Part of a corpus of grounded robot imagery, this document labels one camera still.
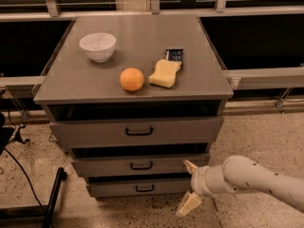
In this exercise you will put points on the dark blue snack packet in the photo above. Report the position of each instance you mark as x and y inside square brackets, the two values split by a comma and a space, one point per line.
[174, 55]

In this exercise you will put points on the black stand leg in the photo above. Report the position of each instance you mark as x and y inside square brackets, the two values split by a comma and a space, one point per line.
[45, 211]

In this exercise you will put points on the metal window railing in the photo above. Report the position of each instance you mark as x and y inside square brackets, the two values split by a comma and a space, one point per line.
[259, 41]

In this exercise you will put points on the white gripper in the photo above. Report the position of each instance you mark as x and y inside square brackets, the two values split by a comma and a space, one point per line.
[198, 180]

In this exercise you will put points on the orange ball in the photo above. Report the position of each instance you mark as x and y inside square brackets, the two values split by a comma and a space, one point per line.
[131, 79]

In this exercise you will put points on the grey drawer cabinet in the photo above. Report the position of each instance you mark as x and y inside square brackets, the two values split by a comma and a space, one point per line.
[78, 89]

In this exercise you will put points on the grey top drawer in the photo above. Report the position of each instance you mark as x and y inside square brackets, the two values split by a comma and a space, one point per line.
[131, 132]

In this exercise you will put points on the white ceramic bowl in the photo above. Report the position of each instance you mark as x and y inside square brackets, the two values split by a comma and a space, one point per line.
[99, 46]

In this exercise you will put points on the grey bottom drawer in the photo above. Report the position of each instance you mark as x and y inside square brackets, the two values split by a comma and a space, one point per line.
[127, 188]

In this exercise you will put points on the yellow sponge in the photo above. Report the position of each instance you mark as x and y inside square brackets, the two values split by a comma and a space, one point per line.
[165, 73]

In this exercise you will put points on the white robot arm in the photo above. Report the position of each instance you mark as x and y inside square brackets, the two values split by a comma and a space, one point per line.
[238, 175]

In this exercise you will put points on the grey drawer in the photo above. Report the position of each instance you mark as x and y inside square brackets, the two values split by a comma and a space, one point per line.
[131, 132]
[136, 165]
[127, 188]

